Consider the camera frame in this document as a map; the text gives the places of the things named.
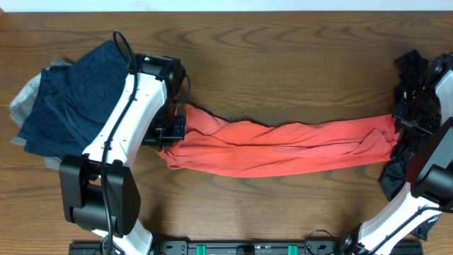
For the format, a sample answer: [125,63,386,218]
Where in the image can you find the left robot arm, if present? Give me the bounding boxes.
[59,54,188,254]

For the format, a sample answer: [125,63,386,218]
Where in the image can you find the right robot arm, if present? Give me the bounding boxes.
[305,50,452,255]

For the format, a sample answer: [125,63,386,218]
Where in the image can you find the navy blue folded shorts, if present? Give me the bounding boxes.
[18,40,128,158]

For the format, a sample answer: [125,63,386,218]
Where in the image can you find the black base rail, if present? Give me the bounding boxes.
[68,237,424,255]

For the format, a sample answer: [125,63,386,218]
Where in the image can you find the black patterned garment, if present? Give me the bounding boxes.
[378,49,447,242]

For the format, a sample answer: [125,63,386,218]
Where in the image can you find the left black cable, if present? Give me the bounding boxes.
[98,30,139,255]

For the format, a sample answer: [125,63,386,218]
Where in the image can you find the grey folded garment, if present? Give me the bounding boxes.
[9,59,72,170]

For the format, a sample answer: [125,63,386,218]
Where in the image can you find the red printed t-shirt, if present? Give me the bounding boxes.
[159,105,399,178]

